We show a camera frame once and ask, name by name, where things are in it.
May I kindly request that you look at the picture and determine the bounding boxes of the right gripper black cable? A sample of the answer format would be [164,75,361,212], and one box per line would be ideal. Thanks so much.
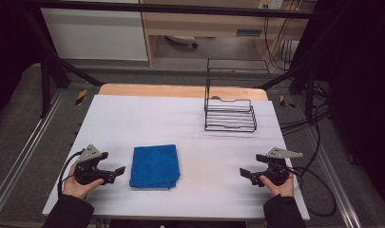
[287,165,337,219]

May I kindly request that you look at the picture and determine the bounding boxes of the white wall socket strip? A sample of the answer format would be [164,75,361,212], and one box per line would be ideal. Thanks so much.
[258,0,285,10]

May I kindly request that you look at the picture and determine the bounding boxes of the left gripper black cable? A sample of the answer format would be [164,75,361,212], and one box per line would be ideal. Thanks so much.
[56,150,84,198]

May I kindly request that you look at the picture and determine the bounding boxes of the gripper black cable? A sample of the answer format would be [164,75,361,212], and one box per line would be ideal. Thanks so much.
[56,150,84,198]
[287,165,337,219]

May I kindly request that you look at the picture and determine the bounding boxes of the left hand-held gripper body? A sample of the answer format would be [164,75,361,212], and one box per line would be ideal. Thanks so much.
[73,143,117,186]

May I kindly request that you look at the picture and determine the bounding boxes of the white chair base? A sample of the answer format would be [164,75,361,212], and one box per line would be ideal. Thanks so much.
[165,34,200,49]

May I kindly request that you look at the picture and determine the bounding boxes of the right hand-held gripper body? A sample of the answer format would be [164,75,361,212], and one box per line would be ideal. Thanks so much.
[255,146,304,187]

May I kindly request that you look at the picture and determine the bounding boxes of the black metal frame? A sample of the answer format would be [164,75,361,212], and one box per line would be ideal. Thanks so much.
[22,0,321,120]

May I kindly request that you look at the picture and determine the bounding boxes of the black yellow tape strip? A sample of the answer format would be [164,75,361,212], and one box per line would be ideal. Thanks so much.
[74,88,88,106]
[279,94,297,109]

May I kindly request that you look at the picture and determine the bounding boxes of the light wooden desk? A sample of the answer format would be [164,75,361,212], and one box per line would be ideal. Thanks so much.
[139,0,318,67]

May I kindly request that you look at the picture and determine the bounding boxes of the black wire rack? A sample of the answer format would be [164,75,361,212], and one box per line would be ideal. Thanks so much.
[203,58,258,133]

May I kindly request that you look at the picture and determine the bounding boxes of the white cabinet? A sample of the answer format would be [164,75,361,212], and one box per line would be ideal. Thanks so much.
[40,0,149,62]

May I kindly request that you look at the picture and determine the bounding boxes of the black floor cables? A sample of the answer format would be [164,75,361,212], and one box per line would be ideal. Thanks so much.
[279,79,331,179]

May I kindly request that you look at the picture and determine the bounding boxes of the person's right hand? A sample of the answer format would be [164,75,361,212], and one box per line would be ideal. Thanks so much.
[259,172,296,199]

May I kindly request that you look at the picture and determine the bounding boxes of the wooden table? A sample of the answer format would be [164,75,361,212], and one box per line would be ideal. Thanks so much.
[98,83,270,102]

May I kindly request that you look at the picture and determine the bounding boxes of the person's left hand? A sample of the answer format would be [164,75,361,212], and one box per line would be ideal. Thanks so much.
[62,164,105,200]

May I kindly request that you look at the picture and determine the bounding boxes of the hanging cables bundle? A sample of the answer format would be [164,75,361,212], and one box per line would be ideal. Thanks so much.
[263,0,303,73]

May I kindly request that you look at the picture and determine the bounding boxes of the aluminium floor rail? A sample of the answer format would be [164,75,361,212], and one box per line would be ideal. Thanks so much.
[306,124,363,228]
[0,89,67,219]

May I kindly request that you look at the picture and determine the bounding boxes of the blue folded cloth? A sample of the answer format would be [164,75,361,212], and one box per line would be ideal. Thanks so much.
[128,143,182,191]

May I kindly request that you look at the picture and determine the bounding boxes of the white table cover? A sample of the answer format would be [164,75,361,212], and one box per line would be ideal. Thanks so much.
[42,94,311,221]

